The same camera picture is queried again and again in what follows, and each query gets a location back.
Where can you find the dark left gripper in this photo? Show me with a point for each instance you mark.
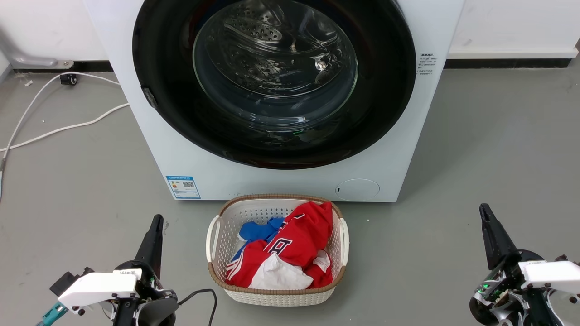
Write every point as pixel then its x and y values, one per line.
pixel 152 305

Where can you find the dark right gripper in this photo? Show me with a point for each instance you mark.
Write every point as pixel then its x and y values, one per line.
pixel 503 294

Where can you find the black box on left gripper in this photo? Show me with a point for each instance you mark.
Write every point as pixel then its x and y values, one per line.
pixel 68 280

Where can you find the white front-load washing machine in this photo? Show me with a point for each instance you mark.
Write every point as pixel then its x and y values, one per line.
pixel 421 136

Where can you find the black round glass washer door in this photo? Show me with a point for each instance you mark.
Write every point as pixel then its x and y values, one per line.
pixel 385 90

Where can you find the blue energy label sticker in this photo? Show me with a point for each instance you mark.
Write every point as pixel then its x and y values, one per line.
pixel 183 187

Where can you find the cream plastic laundry basket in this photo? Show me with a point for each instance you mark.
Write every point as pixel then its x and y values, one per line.
pixel 226 226

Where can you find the blue garment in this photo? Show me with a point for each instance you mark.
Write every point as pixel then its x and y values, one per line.
pixel 256 230

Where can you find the teal connector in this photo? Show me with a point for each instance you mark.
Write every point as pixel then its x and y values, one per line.
pixel 52 314

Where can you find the white garment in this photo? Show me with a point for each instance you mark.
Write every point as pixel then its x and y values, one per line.
pixel 278 275

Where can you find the round white filter cover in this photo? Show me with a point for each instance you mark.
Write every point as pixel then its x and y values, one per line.
pixel 357 189

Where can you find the red sports jersey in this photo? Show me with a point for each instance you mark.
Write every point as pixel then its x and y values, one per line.
pixel 303 235

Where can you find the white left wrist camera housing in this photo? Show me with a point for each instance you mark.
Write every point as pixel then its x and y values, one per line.
pixel 97 286

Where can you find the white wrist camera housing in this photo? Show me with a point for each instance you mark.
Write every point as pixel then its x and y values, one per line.
pixel 97 286
pixel 553 275

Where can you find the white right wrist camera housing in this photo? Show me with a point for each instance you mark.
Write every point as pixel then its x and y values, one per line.
pixel 553 275

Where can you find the grey wall pipe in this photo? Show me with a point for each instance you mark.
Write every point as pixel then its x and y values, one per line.
pixel 36 60

